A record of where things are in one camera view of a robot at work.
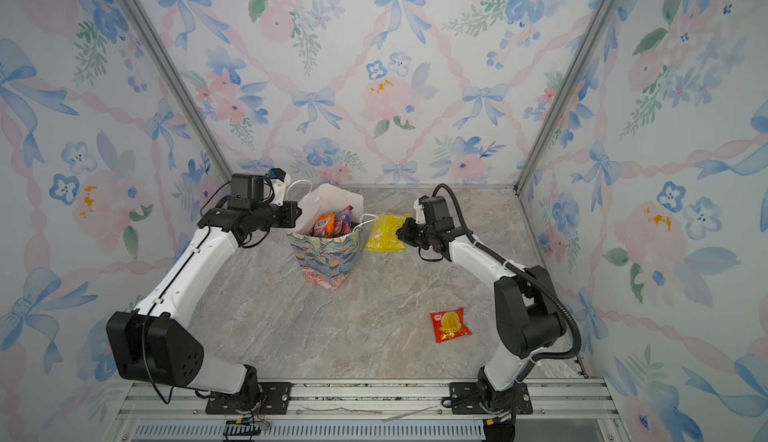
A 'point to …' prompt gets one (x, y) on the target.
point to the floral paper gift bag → (326, 261)
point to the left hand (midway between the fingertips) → (301, 207)
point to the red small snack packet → (449, 324)
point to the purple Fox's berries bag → (342, 225)
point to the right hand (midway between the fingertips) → (396, 229)
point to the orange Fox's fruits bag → (324, 226)
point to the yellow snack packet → (384, 236)
